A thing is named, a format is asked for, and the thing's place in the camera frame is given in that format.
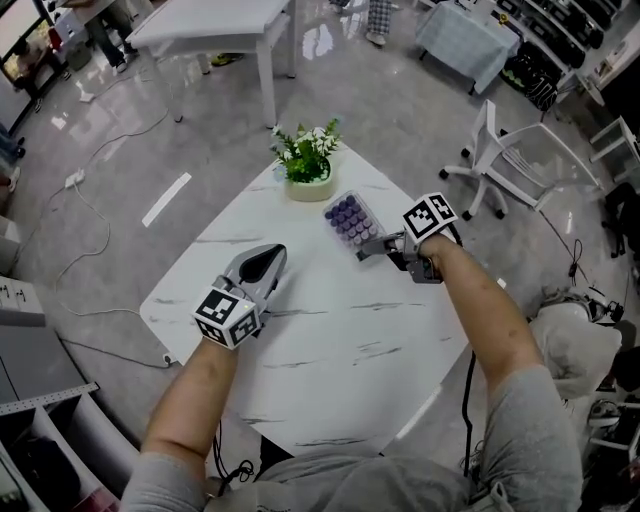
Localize person's left forearm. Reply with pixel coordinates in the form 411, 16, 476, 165
141, 338, 239, 459

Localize white office chair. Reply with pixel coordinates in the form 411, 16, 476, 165
438, 98, 604, 223

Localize grey floor cable with plug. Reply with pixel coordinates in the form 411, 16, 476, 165
58, 337, 177, 370

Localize person's right forearm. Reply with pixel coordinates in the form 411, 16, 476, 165
418, 233, 547, 397

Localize white shelving unit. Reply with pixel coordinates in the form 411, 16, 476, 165
492, 0, 640, 92

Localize black bag with white pattern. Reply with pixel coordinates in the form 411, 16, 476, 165
499, 41, 561, 113

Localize white cloth bag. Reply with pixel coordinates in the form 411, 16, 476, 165
528, 287, 625, 400

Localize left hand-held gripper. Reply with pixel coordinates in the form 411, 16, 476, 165
191, 243, 290, 350

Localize black backpack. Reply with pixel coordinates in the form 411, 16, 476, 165
601, 181, 640, 260

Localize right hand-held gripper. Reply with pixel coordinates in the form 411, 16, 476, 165
355, 192, 460, 286

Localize plain white table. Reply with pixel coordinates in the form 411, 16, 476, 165
124, 0, 299, 129

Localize grey storage cabinet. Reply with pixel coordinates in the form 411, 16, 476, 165
0, 322, 142, 512

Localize white floor cable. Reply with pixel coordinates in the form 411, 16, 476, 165
51, 108, 172, 319

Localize table with pale blue cloth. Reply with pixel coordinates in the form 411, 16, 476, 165
414, 0, 523, 96

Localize white frame stool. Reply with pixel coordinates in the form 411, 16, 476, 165
588, 115, 640, 184

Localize thin black floor cable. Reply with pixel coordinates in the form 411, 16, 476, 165
541, 213, 592, 282

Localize calculator with purple buttons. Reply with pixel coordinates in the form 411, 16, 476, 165
322, 190, 387, 252

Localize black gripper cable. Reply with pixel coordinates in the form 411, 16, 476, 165
460, 348, 477, 477
211, 418, 257, 496

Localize person's grey shirt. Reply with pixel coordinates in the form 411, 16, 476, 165
118, 363, 585, 512

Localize white floor tape strip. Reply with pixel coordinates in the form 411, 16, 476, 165
141, 171, 193, 228

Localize white marble table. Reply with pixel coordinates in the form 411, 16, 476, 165
138, 142, 507, 457

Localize green plant in white pot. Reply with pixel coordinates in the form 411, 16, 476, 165
269, 117, 344, 203

